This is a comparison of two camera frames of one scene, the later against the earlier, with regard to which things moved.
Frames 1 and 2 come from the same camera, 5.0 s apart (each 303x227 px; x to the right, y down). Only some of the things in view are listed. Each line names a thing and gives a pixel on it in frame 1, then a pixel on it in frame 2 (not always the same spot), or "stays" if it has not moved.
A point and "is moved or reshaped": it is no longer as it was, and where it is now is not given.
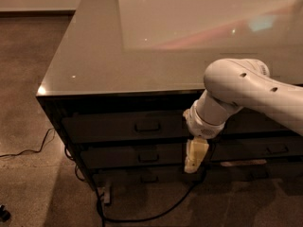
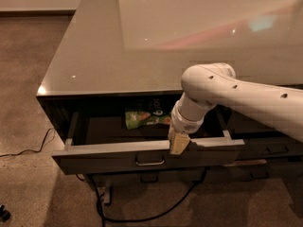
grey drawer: (108, 126) is moved or reshaped
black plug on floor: (5, 215) stays
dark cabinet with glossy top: (131, 61) stays
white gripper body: (202, 127) -> (186, 123)
